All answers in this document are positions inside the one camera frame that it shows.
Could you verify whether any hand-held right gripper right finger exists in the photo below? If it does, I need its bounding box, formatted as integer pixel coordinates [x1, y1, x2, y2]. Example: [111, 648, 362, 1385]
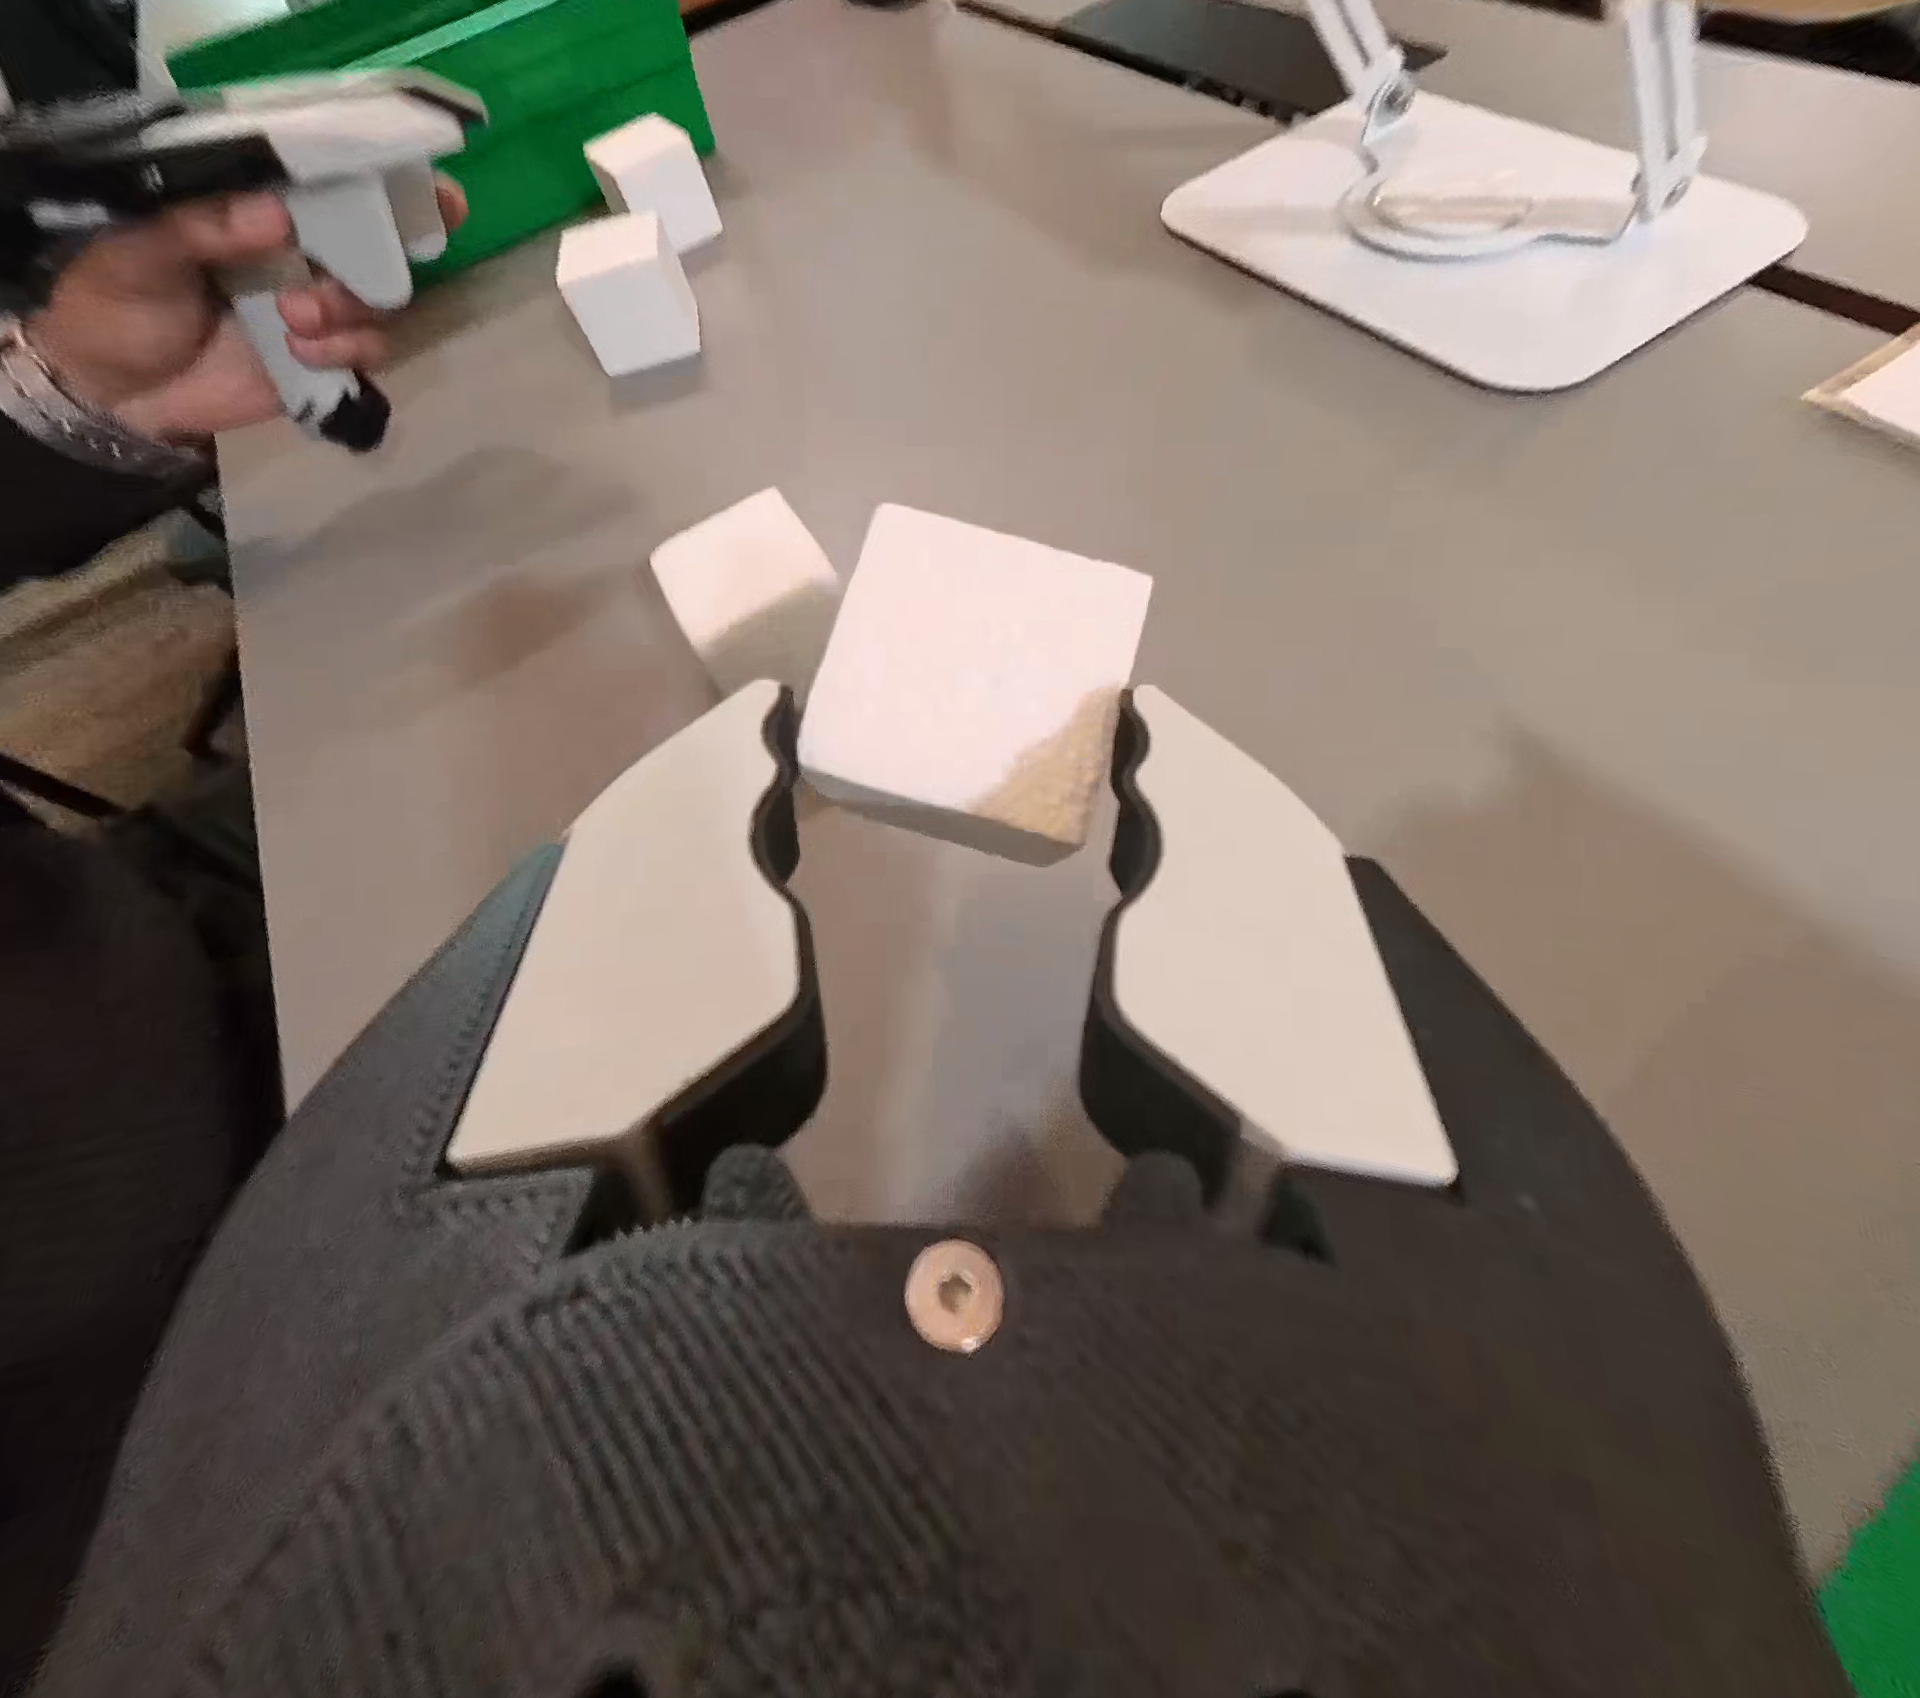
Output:
[1080, 684, 1462, 1238]

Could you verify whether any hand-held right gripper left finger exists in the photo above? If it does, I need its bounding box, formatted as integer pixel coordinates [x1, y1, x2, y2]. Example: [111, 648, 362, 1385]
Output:
[445, 677, 832, 1219]

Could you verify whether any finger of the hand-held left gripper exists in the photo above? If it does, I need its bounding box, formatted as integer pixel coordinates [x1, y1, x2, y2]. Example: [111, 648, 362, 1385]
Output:
[174, 65, 491, 183]

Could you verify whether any white foam cube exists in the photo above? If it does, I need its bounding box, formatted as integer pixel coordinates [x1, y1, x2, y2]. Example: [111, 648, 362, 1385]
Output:
[581, 115, 725, 259]
[554, 213, 705, 381]
[795, 503, 1154, 866]
[647, 489, 843, 703]

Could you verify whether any person's left forearm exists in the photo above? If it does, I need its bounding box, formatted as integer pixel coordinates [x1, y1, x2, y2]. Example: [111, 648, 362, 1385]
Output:
[0, 319, 227, 598]

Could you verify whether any person's left hand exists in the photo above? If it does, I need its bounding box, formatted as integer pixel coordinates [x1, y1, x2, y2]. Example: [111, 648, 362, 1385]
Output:
[30, 196, 404, 440]

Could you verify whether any green plastic bin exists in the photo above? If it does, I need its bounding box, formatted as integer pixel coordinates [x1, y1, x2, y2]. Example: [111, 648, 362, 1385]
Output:
[166, 0, 716, 290]
[1817, 1460, 1920, 1698]

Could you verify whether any person's black clothing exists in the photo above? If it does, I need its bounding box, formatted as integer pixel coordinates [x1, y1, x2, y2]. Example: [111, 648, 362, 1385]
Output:
[0, 755, 289, 1685]

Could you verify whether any wooden document stand white base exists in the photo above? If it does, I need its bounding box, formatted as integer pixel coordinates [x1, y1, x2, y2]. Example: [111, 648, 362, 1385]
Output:
[1087, 0, 1920, 396]

